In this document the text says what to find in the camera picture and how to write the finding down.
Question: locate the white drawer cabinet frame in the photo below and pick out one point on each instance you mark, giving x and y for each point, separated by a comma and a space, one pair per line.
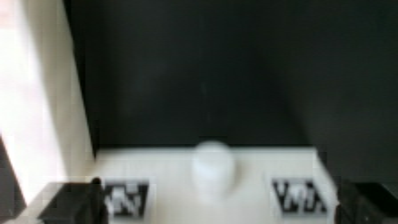
44, 121

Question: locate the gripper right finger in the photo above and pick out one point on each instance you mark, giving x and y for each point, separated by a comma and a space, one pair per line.
367, 204

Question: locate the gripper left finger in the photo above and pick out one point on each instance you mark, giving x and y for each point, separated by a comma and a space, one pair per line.
77, 205

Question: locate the white drawer box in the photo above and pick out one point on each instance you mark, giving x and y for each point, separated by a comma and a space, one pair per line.
225, 185

